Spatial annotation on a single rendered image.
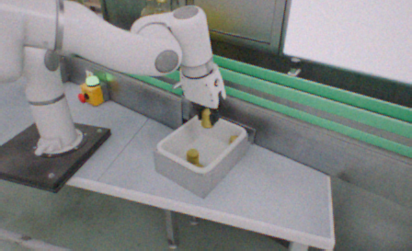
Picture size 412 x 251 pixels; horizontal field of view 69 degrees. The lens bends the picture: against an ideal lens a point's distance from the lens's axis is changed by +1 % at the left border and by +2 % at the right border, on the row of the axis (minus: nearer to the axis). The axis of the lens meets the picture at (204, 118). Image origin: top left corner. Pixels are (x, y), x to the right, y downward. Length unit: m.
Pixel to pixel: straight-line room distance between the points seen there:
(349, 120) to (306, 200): 0.23
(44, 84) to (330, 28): 0.78
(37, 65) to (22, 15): 0.33
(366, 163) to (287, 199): 0.21
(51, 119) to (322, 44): 0.79
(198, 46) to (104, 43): 0.19
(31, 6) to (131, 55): 0.16
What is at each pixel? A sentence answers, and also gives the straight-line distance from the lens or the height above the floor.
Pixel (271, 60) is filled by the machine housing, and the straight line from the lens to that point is 1.07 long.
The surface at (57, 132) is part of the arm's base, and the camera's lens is 0.95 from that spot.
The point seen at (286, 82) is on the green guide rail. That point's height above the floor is 0.94.
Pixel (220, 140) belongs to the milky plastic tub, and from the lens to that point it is 0.93.
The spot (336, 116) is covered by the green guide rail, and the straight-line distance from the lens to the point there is 0.83.
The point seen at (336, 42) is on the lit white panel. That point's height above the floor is 1.06.
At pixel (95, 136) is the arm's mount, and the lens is 1.00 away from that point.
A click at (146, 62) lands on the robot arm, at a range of 0.53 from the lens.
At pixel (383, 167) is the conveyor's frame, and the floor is 0.84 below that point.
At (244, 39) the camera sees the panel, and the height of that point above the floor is 1.01.
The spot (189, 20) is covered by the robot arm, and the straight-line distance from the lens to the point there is 0.58.
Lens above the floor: 1.35
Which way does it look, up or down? 34 degrees down
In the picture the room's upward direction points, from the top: straight up
